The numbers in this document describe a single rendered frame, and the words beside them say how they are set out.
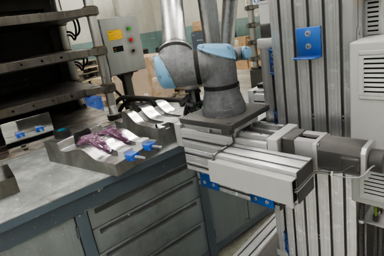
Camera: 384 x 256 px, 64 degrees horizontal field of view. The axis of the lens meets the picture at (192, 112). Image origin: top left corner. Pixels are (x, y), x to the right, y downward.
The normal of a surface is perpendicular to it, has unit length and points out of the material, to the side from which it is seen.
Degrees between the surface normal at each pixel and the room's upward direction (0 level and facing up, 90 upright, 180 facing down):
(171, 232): 90
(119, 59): 90
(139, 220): 90
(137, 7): 90
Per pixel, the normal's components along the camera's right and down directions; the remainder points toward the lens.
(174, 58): -0.13, -0.39
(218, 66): -0.02, 0.28
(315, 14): -0.68, 0.30
